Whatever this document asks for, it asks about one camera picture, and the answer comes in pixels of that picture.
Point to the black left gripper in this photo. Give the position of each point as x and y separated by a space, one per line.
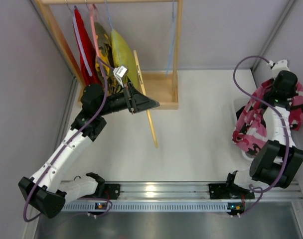
130 100

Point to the pink black patterned trousers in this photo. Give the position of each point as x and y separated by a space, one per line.
250 132

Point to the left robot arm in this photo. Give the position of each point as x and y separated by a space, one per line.
45 190

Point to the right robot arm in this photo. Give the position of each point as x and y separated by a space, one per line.
279 159

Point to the camouflage yellow green trousers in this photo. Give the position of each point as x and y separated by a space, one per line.
105 49

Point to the lime green trousers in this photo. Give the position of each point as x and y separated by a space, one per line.
123 55

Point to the red trousers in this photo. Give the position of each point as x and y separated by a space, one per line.
95 79

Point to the white lavender hanger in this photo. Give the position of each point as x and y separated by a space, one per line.
83 43

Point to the pink hanger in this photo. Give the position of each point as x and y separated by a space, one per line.
93 16

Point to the wooden clothes rack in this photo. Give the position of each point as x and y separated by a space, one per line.
163 88

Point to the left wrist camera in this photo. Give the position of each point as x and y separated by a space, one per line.
120 73

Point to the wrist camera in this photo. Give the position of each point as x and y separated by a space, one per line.
120 73
277 67

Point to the aluminium mounting rail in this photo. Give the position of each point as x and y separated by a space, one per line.
196 190

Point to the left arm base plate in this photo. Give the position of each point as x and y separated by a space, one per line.
111 191

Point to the slotted cable duct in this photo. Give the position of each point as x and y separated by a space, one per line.
118 206

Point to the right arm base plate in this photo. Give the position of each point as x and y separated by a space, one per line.
218 191

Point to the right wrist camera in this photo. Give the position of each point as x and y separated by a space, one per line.
277 67

